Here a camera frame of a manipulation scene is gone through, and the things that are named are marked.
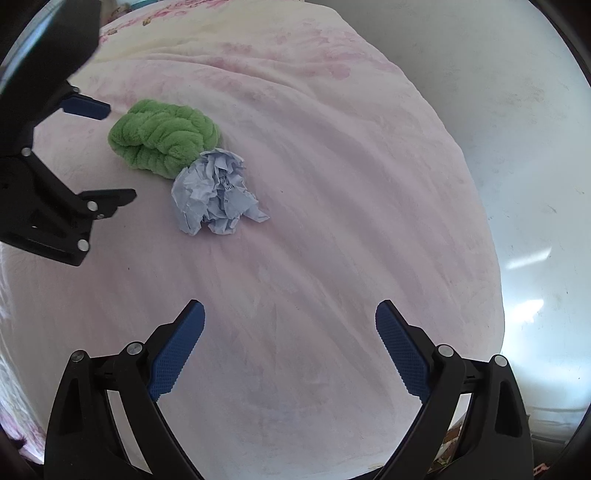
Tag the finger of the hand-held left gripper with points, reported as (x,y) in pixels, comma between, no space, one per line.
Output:
(87,107)
(104,198)

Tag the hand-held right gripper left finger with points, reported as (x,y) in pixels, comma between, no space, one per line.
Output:
(178,355)

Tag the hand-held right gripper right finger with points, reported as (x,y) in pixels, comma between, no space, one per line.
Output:
(401,353)

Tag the green fluffy sock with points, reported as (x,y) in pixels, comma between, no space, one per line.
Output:
(164,138)

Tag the crumpled pale blue paper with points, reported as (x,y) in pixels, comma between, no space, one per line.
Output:
(217,194)

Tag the pink floral blanket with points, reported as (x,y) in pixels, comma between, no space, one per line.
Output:
(300,230)

